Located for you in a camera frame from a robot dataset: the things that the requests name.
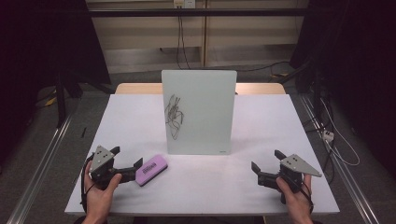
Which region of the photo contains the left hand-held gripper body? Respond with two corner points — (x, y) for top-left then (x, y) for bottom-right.
(89, 145), (121, 190)

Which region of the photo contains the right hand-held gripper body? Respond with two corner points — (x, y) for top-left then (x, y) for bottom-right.
(278, 154), (323, 194)

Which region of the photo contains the purple whiteboard eraser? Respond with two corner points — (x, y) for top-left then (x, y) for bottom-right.
(134, 154), (169, 188)

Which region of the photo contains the frosted glass whiteboard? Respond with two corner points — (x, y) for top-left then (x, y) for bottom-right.
(161, 69), (238, 156)

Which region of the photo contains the person's right hand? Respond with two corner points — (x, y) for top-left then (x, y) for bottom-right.
(276, 174), (314, 223)

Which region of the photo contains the person's left hand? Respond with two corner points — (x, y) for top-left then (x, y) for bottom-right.
(83, 161), (123, 222)

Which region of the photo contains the white power strip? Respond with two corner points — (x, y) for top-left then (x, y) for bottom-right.
(321, 130), (335, 143)

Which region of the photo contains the wooden table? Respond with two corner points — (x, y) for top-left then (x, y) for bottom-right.
(115, 82), (287, 95)

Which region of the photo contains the black metal stand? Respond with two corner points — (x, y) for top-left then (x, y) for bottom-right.
(278, 59), (322, 113)
(55, 71), (68, 129)

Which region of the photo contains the black curtain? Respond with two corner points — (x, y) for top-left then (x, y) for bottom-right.
(290, 0), (396, 175)
(0, 0), (111, 157)

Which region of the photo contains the black horizontal metal bar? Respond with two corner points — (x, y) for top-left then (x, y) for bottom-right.
(88, 7), (312, 18)

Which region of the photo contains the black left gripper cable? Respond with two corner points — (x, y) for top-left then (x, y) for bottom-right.
(79, 153), (96, 206)

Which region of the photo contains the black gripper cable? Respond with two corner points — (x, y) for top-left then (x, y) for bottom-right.
(300, 181), (315, 208)
(79, 153), (96, 206)

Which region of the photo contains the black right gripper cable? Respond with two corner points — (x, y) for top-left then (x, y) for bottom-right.
(300, 181), (315, 208)

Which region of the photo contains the metal floor rail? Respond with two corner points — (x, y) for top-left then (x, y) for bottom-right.
(6, 115), (76, 224)
(298, 92), (381, 224)

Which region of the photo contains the white cable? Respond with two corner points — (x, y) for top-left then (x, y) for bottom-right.
(320, 97), (361, 167)

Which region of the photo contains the black floor cable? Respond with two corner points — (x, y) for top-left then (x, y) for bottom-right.
(236, 61), (292, 73)

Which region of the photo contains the black hanging cable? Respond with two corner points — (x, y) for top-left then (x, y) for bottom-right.
(176, 15), (183, 70)
(180, 15), (191, 70)

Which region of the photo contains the white wall socket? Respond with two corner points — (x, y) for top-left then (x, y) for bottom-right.
(173, 0), (196, 9)

